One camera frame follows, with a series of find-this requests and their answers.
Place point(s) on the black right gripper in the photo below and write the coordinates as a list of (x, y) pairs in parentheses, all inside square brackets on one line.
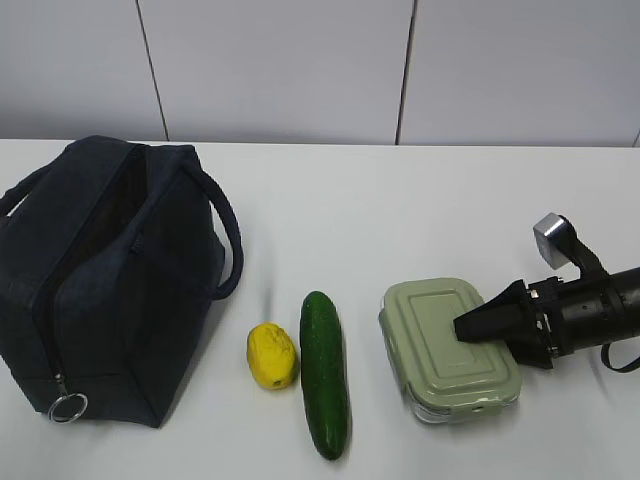
[(520, 311)]

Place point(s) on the green lid food container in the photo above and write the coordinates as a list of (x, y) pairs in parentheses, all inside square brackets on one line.
[(443, 379)]

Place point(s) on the green cucumber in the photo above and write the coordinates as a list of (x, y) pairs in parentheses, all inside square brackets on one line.
[(323, 375)]

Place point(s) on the yellow lemon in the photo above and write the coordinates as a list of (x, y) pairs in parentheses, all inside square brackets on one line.
[(271, 356)]

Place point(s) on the dark navy lunch bag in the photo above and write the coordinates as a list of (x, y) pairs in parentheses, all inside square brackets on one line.
[(111, 257)]

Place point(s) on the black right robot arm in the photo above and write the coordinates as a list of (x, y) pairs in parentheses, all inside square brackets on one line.
[(597, 311)]

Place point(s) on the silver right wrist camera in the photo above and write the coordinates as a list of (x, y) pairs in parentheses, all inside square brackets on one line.
[(553, 235)]

